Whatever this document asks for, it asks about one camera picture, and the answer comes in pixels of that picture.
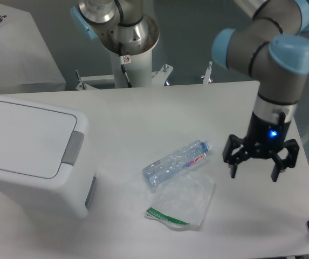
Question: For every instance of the crushed clear plastic bottle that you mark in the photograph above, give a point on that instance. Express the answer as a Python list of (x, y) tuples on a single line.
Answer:
[(165, 168)]

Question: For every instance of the white cardboard box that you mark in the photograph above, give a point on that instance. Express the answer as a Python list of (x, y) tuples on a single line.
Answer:
[(26, 64)]

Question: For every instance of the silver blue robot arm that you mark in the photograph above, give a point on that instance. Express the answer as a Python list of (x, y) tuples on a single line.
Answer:
[(270, 51)]

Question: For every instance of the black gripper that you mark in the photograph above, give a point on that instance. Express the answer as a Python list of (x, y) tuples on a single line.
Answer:
[(263, 140)]

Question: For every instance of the white metal base frame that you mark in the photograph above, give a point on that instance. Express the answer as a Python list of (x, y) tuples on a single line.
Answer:
[(126, 77)]

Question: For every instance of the metal levelling foot bolt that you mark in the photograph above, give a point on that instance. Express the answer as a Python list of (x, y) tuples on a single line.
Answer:
[(206, 78)]

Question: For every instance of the white push-lid trash can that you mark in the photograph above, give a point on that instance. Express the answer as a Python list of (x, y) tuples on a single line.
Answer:
[(46, 160)]

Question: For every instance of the clear plastic bag green stripe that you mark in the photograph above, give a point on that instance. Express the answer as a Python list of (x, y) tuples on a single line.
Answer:
[(181, 203)]

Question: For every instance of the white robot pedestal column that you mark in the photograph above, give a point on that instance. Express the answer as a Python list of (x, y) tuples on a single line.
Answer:
[(130, 50)]

